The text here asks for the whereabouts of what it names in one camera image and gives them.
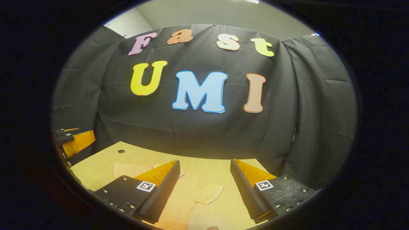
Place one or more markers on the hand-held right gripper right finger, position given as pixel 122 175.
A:
pixel 244 188

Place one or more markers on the orange T-shirt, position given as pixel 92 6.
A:
pixel 204 193

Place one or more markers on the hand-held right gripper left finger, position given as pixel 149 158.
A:
pixel 166 188

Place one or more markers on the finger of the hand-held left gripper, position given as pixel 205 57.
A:
pixel 80 140

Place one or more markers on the black backdrop cloth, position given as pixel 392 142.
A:
pixel 204 134

